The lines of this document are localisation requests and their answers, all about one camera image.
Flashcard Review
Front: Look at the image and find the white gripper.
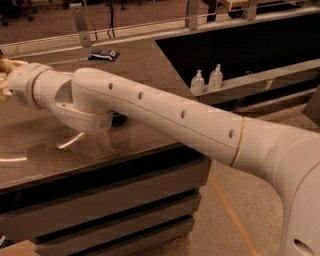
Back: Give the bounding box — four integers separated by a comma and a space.
0, 58, 52, 109

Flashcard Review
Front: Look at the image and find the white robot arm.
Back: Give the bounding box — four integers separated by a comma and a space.
0, 59, 320, 256

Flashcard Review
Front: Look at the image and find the blue rxbar blueberry wrapper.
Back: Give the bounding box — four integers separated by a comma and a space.
88, 49, 119, 62

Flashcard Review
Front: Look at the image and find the blue Pepsi can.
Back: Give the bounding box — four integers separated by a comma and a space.
112, 112, 127, 127

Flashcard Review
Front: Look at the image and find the grey drawer cabinet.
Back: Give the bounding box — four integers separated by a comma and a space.
0, 143, 211, 256

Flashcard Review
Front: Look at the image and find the left clear sanitizer bottle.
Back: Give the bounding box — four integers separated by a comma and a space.
190, 70, 204, 95

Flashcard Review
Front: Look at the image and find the clear sanitizer bottle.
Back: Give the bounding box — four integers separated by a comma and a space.
190, 70, 204, 95
209, 64, 223, 89

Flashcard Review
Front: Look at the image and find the right clear sanitizer bottle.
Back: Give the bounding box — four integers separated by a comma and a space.
209, 64, 223, 89

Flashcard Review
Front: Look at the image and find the metal railing post left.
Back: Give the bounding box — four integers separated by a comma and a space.
70, 3, 92, 47

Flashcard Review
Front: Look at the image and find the metal railing post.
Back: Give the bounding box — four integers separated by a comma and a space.
185, 0, 199, 30
70, 3, 92, 47
242, 0, 258, 21

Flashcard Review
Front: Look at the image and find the black hanging cable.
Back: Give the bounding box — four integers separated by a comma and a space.
106, 0, 117, 39

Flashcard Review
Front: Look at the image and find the metal railing post middle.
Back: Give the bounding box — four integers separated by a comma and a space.
185, 0, 199, 30

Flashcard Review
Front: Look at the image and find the metal railing post right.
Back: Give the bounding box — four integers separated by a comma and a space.
242, 0, 258, 21

